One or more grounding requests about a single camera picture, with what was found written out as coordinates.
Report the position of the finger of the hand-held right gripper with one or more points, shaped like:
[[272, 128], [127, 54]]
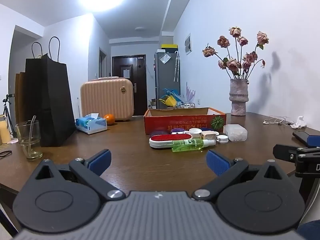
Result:
[[283, 152], [314, 141]]

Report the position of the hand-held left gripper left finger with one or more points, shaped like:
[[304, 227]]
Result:
[[101, 161]]

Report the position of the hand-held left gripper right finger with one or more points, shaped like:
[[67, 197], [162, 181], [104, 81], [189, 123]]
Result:
[[217, 163]]

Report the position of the small round white jar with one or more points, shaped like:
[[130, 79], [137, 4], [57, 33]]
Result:
[[222, 139]]

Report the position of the beige small bottle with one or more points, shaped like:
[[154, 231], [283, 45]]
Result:
[[208, 135]]

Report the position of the green spray bottle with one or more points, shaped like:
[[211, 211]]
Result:
[[190, 145]]

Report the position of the translucent plastic box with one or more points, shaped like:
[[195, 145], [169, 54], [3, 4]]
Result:
[[235, 133]]

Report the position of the white screw cap jar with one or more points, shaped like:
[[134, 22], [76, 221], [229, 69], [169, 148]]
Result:
[[195, 132]]

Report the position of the red cardboard box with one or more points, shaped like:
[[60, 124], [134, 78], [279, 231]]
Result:
[[185, 124]]

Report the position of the red and white lint brush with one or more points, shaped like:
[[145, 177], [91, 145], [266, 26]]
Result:
[[170, 140]]

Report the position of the black phone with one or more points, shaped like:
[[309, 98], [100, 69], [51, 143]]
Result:
[[301, 137]]

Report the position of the crumpled white tissue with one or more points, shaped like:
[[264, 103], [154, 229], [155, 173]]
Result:
[[299, 122]]

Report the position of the blue round lid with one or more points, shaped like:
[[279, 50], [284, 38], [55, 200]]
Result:
[[207, 129]]

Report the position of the blue tissue box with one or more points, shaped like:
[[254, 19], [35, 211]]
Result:
[[92, 125]]

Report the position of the orange fruit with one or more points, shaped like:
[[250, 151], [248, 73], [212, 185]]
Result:
[[109, 119]]

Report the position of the pink ribbed suitcase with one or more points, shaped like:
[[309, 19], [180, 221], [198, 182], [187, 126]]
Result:
[[107, 100]]

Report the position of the person's dark blue clothing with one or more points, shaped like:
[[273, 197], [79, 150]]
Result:
[[310, 231]]

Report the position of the grey textured vase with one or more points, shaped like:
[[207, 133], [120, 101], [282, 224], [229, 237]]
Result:
[[238, 97]]

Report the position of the clear drinking glass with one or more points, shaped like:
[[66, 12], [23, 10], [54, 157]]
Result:
[[30, 142]]

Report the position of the clear glass straw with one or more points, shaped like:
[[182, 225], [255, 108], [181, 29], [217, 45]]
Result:
[[30, 135]]

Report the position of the yellow watering can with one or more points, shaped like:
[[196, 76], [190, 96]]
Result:
[[170, 102]]

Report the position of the black paper bag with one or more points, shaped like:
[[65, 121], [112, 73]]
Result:
[[50, 100]]

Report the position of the blue plastic item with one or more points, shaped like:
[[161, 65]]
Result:
[[171, 92]]

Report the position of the dark wooden door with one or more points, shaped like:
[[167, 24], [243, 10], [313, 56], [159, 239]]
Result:
[[128, 80]]

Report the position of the grey refrigerator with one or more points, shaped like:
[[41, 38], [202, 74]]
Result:
[[166, 77]]

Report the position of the dried pink roses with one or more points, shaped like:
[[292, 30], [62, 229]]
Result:
[[233, 63]]

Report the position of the white folded umbrella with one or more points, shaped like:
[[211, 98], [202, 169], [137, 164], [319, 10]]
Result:
[[177, 66]]

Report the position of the black tripod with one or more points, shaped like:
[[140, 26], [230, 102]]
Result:
[[7, 105]]

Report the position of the yellow box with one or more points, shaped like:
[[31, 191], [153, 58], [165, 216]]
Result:
[[169, 47]]

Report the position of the wall picture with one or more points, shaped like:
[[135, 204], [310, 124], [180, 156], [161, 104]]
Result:
[[188, 44]]

